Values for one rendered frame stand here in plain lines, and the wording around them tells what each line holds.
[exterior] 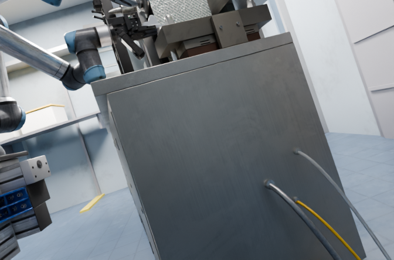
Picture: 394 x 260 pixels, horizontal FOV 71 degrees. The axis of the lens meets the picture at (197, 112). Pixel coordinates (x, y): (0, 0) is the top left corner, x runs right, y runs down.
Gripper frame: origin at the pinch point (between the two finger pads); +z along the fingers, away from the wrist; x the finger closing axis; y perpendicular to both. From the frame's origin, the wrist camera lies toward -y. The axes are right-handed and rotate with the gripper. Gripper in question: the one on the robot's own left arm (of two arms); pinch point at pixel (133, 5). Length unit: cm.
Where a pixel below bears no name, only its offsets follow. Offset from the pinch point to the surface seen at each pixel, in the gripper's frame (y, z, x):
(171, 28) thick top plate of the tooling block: -15.7, 16.4, -27.7
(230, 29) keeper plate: -7.8, 34.0, -29.8
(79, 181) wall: -126, -10, 373
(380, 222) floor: -48, 137, -10
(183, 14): 1.9, 19.6, -8.1
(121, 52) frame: -12.8, 0.7, 25.3
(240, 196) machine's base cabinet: -57, 53, -34
